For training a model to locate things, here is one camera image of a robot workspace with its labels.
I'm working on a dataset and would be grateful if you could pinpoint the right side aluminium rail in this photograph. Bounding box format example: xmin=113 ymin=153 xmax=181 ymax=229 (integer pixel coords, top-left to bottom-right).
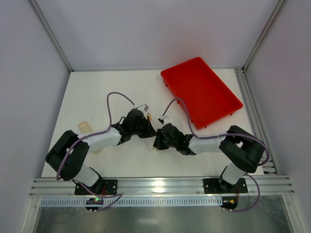
xmin=234 ymin=67 xmax=279 ymax=175

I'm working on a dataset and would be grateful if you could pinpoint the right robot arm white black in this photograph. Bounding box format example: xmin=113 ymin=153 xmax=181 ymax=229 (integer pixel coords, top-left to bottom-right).
xmin=153 ymin=123 xmax=270 ymax=193

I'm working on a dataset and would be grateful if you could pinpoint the white paper napkin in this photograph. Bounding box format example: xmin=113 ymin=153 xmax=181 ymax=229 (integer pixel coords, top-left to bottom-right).
xmin=144 ymin=118 xmax=161 ymax=153

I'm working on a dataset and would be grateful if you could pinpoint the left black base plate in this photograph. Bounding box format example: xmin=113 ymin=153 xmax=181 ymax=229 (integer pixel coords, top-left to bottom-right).
xmin=74 ymin=178 xmax=118 ymax=196

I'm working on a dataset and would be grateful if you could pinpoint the left aluminium frame post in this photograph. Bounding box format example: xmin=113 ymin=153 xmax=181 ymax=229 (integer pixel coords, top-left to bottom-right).
xmin=28 ymin=0 xmax=74 ymax=73

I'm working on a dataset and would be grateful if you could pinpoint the aluminium frame post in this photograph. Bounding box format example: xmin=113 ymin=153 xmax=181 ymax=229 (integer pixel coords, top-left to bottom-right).
xmin=28 ymin=0 xmax=74 ymax=73
xmin=242 ymin=0 xmax=288 ymax=72

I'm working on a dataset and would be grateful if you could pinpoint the slotted white cable duct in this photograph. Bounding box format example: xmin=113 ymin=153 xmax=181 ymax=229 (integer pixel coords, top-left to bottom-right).
xmin=40 ymin=196 xmax=223 ymax=207

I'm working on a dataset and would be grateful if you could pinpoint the aluminium rail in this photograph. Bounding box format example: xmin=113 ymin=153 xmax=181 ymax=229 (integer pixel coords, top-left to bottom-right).
xmin=29 ymin=175 xmax=295 ymax=198
xmin=234 ymin=67 xmax=279 ymax=175

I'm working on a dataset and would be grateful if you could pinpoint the red plastic tray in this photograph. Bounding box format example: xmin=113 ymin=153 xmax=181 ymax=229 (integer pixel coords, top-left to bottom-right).
xmin=160 ymin=57 xmax=243 ymax=130

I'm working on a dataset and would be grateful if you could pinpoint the wooden utensil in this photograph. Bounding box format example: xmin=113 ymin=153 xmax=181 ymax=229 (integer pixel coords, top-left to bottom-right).
xmin=78 ymin=121 xmax=101 ymax=154

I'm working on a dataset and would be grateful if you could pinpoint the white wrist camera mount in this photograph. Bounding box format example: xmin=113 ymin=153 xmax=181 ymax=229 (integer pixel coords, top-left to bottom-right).
xmin=158 ymin=116 xmax=172 ymax=126

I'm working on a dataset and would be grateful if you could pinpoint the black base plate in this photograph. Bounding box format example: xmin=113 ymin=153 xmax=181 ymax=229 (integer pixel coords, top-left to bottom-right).
xmin=203 ymin=178 xmax=248 ymax=194
xmin=74 ymin=178 xmax=118 ymax=196

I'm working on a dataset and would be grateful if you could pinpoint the aluminium front rail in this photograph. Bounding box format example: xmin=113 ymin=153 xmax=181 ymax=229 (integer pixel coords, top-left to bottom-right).
xmin=29 ymin=175 xmax=295 ymax=198

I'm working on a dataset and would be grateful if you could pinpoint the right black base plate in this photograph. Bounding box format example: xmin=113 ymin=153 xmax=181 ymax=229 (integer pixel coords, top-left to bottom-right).
xmin=203 ymin=178 xmax=248 ymax=194

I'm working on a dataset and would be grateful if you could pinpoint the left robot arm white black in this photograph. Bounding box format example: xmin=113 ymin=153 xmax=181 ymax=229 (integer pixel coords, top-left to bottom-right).
xmin=45 ymin=109 xmax=156 ymax=195

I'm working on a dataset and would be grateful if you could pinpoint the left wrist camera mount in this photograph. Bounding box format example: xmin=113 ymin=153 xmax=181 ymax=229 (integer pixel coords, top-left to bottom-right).
xmin=133 ymin=104 xmax=149 ymax=114

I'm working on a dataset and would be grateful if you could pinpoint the gold knife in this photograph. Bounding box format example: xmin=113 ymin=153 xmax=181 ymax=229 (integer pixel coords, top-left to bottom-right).
xmin=147 ymin=113 xmax=152 ymax=121

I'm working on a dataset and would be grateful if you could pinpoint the right aluminium frame post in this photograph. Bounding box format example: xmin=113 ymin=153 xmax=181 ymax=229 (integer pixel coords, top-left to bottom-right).
xmin=242 ymin=0 xmax=288 ymax=72

